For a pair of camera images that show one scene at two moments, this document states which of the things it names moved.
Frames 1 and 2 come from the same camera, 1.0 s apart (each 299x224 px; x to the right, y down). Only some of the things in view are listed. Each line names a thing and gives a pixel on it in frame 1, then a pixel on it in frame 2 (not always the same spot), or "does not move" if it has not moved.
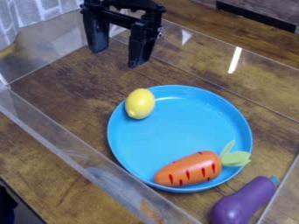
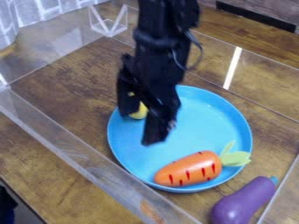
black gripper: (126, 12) → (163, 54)
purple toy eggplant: (238, 207) does not move
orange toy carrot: (199, 166) does not move
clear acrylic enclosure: (235, 46) does not move
